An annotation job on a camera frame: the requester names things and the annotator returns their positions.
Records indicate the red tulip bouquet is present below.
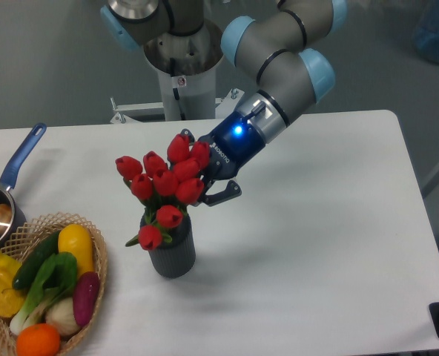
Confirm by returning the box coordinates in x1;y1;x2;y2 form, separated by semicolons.
115;133;210;251

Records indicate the woven wicker basket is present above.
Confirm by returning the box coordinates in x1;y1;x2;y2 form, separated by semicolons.
0;213;108;355

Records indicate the green cucumber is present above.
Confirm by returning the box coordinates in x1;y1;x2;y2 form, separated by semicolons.
12;230;61;290

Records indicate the beige garlic bulb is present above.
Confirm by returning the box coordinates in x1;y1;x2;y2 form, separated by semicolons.
45;297;81;337

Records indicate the purple sweet potato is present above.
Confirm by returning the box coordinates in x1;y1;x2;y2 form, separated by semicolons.
73;271;100;327

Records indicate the grey ribbed vase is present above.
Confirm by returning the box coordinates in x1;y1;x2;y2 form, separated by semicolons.
137;214;196;278

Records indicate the blue handled saucepan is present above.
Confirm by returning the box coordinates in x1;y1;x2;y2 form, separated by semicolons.
0;123;47;248

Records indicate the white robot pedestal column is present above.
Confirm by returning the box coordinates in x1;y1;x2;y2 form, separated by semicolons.
144;19;223;121

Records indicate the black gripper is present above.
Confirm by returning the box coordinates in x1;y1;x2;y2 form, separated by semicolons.
180;117;265;207

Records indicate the blue translucent container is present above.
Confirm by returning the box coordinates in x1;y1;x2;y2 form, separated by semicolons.
412;0;439;64

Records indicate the white pedestal base frame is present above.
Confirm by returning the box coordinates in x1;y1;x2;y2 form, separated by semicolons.
110;88;245;124

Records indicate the green bok choy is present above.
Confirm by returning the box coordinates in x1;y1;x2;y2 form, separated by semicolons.
10;252;77;335

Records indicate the orange fruit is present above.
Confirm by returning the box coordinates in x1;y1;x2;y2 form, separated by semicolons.
16;323;61;356

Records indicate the yellow bell pepper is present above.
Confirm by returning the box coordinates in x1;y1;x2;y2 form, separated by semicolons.
0;250;26;318

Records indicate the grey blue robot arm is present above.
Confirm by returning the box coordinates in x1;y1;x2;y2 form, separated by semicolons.
100;1;348;206

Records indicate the yellow squash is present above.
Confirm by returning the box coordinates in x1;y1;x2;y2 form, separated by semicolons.
58;224;95;279

